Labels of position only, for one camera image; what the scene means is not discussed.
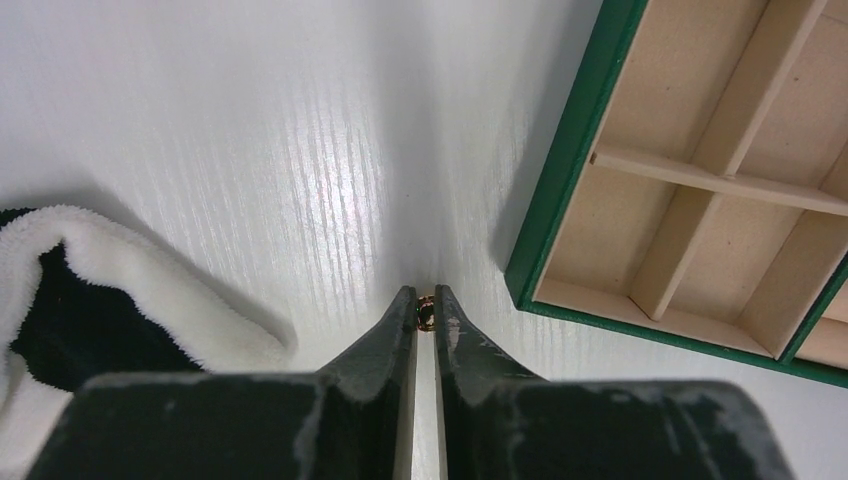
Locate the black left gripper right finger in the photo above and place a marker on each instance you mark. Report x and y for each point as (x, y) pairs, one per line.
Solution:
(503, 421)

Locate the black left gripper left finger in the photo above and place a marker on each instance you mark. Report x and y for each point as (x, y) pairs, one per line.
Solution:
(351, 419)

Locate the gold half hoop earring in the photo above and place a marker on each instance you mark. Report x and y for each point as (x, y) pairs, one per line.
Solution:
(426, 313)

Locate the green jewelry tray with compartments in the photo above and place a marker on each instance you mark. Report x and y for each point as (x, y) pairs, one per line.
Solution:
(695, 191)

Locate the black white striped cloth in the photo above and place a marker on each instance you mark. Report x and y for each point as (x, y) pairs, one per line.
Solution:
(82, 296)

